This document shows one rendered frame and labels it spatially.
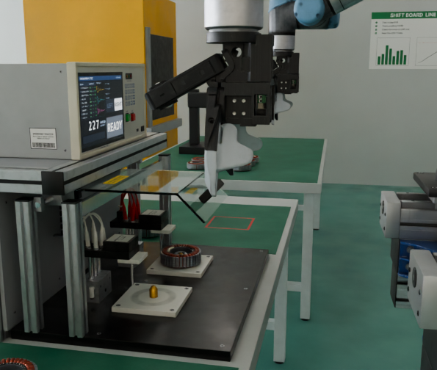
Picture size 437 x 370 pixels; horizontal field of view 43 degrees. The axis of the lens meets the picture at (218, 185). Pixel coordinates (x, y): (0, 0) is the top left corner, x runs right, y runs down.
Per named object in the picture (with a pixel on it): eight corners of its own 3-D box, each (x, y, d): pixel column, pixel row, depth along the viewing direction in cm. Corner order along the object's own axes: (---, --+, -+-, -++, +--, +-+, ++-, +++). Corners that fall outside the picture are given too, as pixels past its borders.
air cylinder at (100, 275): (112, 291, 138) (111, 269, 137) (99, 303, 131) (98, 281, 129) (92, 289, 139) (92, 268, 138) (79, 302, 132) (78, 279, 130)
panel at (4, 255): (123, 238, 180) (120, 146, 174) (8, 331, 117) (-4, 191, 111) (120, 238, 180) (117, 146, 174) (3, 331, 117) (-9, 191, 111)
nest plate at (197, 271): (213, 259, 161) (213, 255, 160) (200, 278, 146) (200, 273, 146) (163, 255, 164) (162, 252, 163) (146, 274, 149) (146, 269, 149)
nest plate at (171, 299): (192, 291, 137) (192, 286, 137) (175, 317, 123) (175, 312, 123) (134, 286, 140) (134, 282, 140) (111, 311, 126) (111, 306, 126)
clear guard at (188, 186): (228, 197, 134) (228, 172, 133) (205, 223, 111) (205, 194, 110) (100, 191, 140) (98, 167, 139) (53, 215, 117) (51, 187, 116)
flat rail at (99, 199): (166, 167, 170) (166, 157, 169) (75, 220, 111) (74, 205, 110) (162, 167, 170) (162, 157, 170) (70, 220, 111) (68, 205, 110)
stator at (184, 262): (206, 257, 159) (206, 244, 158) (194, 271, 148) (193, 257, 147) (169, 254, 161) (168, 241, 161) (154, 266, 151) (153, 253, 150)
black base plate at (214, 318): (268, 256, 170) (268, 249, 170) (230, 362, 109) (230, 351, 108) (122, 246, 179) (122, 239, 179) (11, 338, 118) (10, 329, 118)
